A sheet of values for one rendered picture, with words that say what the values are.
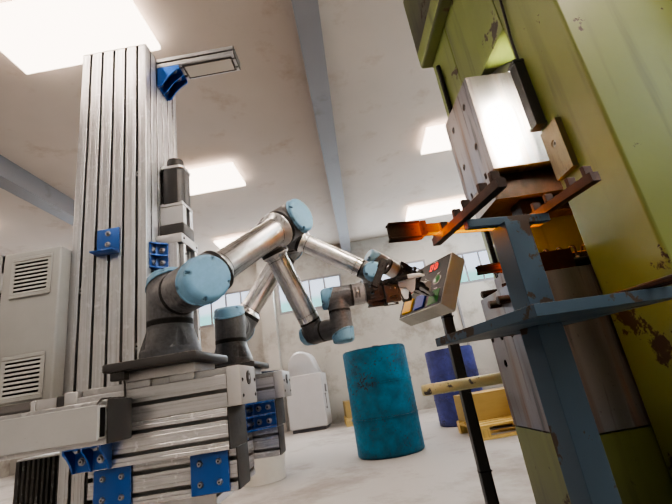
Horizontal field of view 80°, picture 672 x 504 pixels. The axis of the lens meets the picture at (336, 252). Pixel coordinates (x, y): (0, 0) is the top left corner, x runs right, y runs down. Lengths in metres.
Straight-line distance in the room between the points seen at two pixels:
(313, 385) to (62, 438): 6.98
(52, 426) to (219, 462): 0.35
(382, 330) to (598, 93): 7.78
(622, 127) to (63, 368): 1.67
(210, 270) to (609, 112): 1.10
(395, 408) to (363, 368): 0.47
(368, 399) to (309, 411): 3.89
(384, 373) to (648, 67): 3.28
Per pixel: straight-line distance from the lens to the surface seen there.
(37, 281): 1.51
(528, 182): 1.61
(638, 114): 1.35
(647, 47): 1.52
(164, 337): 1.09
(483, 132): 1.60
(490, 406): 4.82
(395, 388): 4.11
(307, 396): 7.91
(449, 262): 1.93
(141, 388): 1.10
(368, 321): 8.79
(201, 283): 0.99
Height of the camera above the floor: 0.69
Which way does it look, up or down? 18 degrees up
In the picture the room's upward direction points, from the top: 9 degrees counter-clockwise
